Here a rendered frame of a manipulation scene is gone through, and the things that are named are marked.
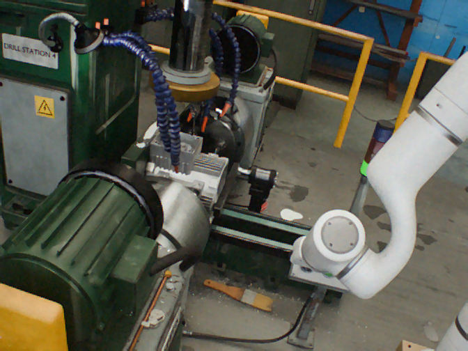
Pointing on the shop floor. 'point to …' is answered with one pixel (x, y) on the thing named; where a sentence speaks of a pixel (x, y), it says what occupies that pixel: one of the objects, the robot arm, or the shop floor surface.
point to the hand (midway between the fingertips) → (310, 263)
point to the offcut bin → (434, 72)
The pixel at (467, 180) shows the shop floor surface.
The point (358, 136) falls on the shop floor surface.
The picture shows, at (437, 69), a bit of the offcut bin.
